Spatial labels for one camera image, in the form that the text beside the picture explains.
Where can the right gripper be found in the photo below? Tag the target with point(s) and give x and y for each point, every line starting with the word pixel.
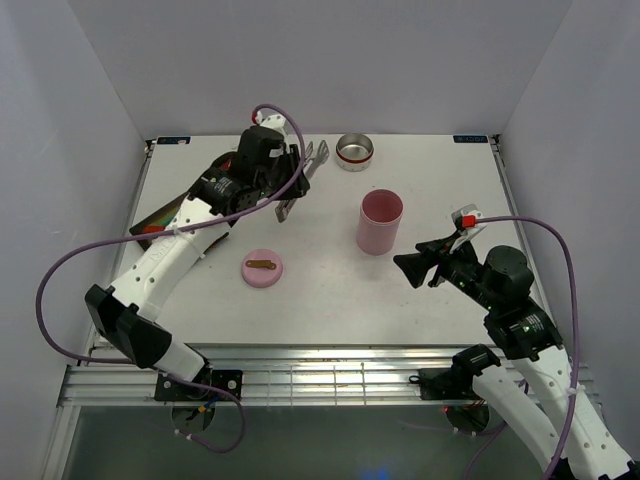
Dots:
pixel 415 265

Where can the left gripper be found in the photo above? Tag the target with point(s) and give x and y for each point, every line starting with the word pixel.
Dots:
pixel 290 158

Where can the metal tongs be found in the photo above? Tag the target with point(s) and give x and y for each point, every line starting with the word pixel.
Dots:
pixel 315 159

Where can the pink cylindrical container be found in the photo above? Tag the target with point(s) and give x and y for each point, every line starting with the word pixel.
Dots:
pixel 381 211

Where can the red sausage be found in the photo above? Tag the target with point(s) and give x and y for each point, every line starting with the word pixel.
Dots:
pixel 153 228

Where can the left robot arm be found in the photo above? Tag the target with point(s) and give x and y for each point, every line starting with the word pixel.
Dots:
pixel 125 312

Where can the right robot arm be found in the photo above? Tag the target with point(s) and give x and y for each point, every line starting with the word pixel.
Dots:
pixel 559 425

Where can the red round lid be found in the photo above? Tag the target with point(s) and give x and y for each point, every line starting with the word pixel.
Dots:
pixel 226 165

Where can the metal bowl with red band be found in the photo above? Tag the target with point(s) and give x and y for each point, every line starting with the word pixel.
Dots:
pixel 354 152

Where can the left blue label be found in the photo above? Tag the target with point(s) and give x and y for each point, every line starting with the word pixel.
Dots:
pixel 173 140

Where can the blue label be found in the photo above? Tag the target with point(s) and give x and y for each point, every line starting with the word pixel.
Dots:
pixel 173 140
pixel 470 139

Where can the right blue label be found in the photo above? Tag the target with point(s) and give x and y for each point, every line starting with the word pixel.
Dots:
pixel 470 139

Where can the black square food plate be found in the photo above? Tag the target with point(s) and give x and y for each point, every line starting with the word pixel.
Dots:
pixel 164 216

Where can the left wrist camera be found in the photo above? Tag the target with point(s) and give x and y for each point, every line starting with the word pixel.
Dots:
pixel 276 122

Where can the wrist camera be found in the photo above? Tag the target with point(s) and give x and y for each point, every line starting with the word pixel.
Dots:
pixel 276 122
pixel 467 223

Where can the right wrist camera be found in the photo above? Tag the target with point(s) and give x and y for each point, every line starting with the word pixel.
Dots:
pixel 467 223

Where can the pink lid with brown handle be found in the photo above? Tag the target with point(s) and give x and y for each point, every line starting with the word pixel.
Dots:
pixel 262 268

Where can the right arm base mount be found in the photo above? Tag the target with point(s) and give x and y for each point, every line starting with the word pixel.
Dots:
pixel 444 384

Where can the aluminium frame rail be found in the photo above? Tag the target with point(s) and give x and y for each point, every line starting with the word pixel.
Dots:
pixel 276 377

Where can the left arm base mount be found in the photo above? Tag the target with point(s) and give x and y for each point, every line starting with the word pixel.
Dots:
pixel 169 390

